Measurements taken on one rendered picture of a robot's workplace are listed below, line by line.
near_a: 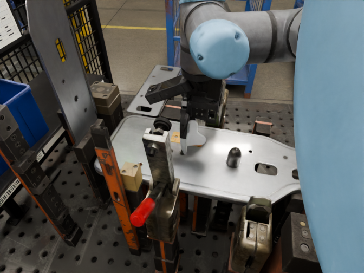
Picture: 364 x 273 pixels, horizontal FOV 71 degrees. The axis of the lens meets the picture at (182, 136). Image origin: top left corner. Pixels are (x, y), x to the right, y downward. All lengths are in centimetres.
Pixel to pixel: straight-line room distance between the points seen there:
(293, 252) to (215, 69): 27
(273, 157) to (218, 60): 37
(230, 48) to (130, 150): 39
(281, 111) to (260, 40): 96
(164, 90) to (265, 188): 31
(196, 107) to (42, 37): 32
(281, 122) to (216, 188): 75
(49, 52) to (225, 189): 46
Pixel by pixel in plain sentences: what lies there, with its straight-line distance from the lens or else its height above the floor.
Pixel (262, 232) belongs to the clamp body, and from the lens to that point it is 47.
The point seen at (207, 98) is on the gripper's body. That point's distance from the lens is 56.
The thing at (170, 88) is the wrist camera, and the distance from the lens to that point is 55.
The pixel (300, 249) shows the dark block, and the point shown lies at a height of 112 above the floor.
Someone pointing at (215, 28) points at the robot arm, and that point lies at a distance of 36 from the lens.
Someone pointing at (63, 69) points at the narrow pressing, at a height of 119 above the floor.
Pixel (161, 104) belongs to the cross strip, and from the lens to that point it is 79.
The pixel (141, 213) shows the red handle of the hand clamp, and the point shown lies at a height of 115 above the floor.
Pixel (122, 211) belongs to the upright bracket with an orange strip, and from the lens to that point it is 62.
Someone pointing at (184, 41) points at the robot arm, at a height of 128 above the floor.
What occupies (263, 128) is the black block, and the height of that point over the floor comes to 99.
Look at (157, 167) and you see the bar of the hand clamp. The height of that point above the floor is 114.
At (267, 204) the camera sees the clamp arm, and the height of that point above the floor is 111.
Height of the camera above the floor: 148
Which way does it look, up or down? 44 degrees down
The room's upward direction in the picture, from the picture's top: straight up
